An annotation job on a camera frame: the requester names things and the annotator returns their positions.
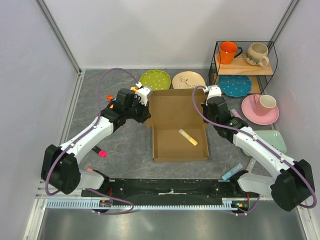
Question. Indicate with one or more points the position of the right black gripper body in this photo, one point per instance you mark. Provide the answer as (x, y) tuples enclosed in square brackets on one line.
[(206, 112)]

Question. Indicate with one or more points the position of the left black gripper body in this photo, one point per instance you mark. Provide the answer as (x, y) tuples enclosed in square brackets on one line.
[(138, 111)]

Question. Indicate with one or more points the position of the yellow marker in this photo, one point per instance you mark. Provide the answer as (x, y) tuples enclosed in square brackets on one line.
[(188, 137)]

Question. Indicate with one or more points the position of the brown cardboard box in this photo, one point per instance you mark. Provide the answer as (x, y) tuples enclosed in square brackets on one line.
[(171, 110)]

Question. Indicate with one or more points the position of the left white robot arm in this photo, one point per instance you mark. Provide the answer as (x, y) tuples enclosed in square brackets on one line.
[(60, 168)]

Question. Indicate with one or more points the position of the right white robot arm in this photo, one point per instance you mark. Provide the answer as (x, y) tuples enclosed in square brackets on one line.
[(292, 182)]

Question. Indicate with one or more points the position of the rainbow flower plush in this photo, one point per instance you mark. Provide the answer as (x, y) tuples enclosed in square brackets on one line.
[(134, 89)]

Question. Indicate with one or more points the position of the purple marker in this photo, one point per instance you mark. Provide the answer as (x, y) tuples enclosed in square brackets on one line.
[(235, 113)]

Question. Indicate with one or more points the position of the small orange flower toy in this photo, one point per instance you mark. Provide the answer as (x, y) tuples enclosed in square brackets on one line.
[(110, 98)]

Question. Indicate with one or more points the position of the blue polka dot plate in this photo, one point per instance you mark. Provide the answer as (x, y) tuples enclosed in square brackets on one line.
[(235, 86)]

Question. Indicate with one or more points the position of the pink saucer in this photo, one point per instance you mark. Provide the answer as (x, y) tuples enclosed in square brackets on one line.
[(248, 111)]

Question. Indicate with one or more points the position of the green polka dot plate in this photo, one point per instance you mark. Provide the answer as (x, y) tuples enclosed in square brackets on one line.
[(156, 80)]

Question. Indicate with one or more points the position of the cream plate with branch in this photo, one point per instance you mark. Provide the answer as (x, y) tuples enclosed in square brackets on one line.
[(187, 80)]

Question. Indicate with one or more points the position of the pink cup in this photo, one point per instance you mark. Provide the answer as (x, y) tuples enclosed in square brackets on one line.
[(263, 104)]

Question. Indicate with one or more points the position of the pink black marker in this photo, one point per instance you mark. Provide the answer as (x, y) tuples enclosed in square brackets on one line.
[(99, 151)]

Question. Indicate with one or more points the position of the orange mug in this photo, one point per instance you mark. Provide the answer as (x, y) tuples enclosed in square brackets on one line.
[(228, 50)]

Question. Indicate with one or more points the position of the mint green square plate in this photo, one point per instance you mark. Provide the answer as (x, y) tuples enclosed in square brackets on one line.
[(274, 138)]

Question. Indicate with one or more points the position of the blue marker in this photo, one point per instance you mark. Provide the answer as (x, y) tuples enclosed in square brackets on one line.
[(232, 172)]

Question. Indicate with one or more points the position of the beige ceramic mug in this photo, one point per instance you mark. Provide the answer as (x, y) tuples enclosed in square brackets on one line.
[(257, 55)]

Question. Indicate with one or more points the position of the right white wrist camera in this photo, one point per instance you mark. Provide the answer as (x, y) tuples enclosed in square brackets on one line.
[(212, 91)]

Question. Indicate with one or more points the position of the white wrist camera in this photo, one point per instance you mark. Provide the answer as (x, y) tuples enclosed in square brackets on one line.
[(143, 92), (212, 91)]

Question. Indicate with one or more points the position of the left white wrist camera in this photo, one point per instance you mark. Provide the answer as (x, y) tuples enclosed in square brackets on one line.
[(143, 92)]

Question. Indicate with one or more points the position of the black wire shelf rack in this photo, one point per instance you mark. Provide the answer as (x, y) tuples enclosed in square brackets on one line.
[(260, 76)]

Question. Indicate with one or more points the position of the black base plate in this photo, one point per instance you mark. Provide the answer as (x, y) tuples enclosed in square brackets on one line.
[(172, 192)]

